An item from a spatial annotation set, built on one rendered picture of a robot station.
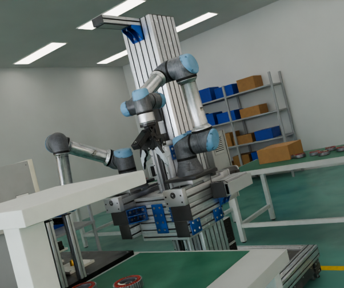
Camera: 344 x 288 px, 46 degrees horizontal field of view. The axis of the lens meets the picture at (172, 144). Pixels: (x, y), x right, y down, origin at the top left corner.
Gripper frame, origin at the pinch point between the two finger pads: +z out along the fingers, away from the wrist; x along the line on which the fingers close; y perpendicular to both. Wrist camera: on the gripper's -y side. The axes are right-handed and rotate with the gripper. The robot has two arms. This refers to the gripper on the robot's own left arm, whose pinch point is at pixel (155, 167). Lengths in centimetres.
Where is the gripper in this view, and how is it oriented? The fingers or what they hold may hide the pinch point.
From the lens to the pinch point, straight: 179.6
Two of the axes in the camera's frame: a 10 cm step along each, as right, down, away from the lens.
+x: -7.5, 1.7, 6.3
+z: 2.4, 9.7, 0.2
